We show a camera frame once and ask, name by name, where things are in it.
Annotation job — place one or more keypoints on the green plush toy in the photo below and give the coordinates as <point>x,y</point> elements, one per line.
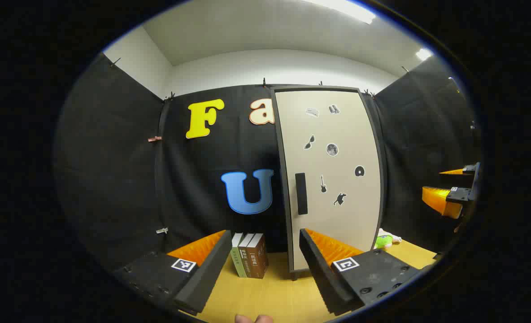
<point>382,241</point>

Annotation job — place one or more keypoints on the green book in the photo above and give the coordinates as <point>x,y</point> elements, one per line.
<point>237,260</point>

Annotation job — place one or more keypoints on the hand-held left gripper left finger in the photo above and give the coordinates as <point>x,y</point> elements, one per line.
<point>207,278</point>

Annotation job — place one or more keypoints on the black backdrop cloth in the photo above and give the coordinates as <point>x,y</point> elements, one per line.
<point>113,179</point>

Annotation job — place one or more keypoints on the silver clip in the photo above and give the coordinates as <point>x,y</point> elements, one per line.
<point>162,230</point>

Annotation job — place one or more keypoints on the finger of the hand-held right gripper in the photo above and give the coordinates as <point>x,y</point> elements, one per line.
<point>440,202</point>
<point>460,170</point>

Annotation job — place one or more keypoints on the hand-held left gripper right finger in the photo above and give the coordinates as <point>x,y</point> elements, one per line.
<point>321,278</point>

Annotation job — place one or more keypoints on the small ceiling light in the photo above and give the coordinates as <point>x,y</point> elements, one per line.
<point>424,54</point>

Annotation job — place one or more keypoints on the dark grey cabinet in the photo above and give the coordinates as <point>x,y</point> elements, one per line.
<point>381,170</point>

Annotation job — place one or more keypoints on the pink clip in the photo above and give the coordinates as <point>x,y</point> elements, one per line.
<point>154,139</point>

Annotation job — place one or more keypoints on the thick brown book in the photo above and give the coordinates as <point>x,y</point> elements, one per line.
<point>258,258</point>

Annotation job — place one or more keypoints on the thin brown book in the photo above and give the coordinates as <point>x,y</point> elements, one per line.
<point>246,260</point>

